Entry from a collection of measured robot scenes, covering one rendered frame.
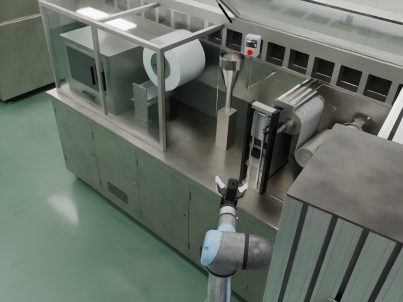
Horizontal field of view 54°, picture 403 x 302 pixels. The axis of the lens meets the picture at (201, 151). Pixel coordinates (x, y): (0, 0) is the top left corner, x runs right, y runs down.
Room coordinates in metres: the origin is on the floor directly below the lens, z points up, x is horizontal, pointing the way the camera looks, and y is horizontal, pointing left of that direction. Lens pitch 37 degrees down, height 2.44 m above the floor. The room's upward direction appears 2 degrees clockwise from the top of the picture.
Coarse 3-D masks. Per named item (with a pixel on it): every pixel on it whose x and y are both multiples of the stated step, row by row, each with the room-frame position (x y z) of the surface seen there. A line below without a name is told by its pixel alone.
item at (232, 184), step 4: (228, 180) 1.28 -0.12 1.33; (232, 180) 1.28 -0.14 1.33; (236, 180) 1.28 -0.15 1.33; (228, 184) 1.28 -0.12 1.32; (232, 184) 1.27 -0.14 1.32; (236, 184) 1.27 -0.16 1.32; (228, 188) 1.27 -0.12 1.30; (232, 188) 1.27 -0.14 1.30; (236, 188) 1.27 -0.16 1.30; (228, 192) 1.26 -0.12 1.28; (232, 192) 1.26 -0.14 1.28; (236, 192) 1.26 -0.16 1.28; (228, 196) 1.25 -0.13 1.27; (232, 196) 1.25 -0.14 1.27; (224, 200) 1.24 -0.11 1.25; (228, 200) 1.24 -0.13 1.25; (232, 200) 1.24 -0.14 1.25
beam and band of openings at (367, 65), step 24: (144, 0) 2.92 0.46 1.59; (168, 0) 2.76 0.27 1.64; (240, 24) 2.38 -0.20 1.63; (240, 48) 2.43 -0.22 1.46; (264, 48) 2.26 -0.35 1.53; (288, 48) 2.17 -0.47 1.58; (312, 48) 2.07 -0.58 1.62; (336, 48) 2.00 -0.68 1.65; (312, 72) 2.07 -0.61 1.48; (336, 72) 1.97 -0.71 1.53; (360, 72) 1.96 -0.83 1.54; (384, 72) 1.82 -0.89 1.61; (360, 96) 1.87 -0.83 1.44; (384, 96) 1.86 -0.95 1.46
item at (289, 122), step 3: (288, 117) 1.75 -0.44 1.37; (282, 120) 1.73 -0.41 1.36; (285, 120) 1.72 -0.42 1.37; (288, 120) 1.73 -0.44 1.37; (291, 120) 1.73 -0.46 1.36; (279, 123) 1.73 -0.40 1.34; (282, 123) 1.72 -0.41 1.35; (285, 123) 1.71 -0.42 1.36; (288, 123) 1.71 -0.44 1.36; (291, 123) 1.72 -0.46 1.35; (294, 123) 1.74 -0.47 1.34; (288, 126) 1.69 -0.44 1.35; (291, 126) 1.71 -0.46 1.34; (285, 129) 1.70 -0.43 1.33; (288, 129) 1.69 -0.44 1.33; (285, 132) 1.70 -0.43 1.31
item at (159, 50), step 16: (48, 0) 2.80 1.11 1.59; (80, 16) 2.48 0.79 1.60; (112, 16) 2.51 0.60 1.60; (112, 32) 2.27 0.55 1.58; (208, 32) 2.34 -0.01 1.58; (48, 48) 2.77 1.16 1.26; (96, 48) 2.39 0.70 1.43; (160, 48) 2.03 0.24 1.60; (96, 64) 2.40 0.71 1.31; (160, 64) 2.02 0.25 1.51; (160, 80) 2.03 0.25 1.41; (160, 96) 2.03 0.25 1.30; (96, 112) 2.46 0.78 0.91; (160, 112) 2.03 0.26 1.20; (128, 128) 2.24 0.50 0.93; (160, 128) 2.04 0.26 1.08; (160, 144) 2.04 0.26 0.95
